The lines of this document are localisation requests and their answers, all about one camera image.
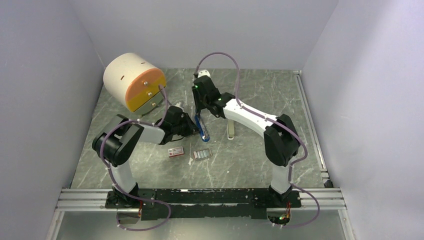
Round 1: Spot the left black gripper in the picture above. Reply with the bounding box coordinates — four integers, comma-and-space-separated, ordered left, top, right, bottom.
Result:
172, 113, 201, 138

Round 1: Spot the blue black stapler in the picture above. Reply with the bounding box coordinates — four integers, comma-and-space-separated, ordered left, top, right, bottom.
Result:
194, 113, 210, 142

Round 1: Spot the red staples box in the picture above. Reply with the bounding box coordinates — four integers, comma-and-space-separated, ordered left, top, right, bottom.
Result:
168, 146, 185, 158

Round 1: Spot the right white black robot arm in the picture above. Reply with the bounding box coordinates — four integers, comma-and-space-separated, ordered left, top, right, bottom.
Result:
191, 73, 301, 207

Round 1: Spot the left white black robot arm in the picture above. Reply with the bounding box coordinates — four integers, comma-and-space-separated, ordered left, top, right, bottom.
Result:
91, 106, 200, 208

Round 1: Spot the round white orange drawer box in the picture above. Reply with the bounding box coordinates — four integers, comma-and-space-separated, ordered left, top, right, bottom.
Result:
103, 52, 167, 116

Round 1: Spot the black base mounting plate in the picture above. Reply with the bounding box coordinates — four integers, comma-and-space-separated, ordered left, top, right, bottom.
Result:
104, 187, 302, 221

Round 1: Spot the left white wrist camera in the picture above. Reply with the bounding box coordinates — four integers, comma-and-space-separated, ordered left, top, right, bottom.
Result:
175, 101, 185, 111

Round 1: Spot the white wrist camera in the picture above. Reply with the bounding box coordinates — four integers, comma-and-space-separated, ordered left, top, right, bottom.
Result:
197, 69, 211, 78
175, 101, 185, 111

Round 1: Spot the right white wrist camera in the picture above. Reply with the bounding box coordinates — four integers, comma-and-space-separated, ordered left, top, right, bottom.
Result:
197, 69, 211, 78

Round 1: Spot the right side aluminium rail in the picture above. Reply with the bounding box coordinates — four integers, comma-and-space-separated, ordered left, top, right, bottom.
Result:
292, 70, 334, 188

